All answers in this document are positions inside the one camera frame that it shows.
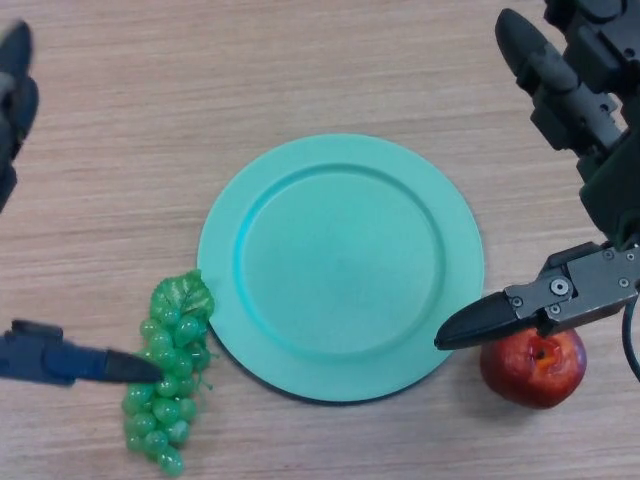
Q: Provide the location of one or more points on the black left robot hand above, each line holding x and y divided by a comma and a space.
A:
50, 357

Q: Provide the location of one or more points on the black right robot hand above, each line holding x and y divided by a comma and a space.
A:
610, 190

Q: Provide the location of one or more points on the round green plate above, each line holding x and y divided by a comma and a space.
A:
340, 270

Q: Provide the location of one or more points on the green grapes bunch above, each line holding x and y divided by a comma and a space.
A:
160, 410

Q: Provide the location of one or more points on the red apple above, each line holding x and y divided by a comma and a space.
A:
535, 375

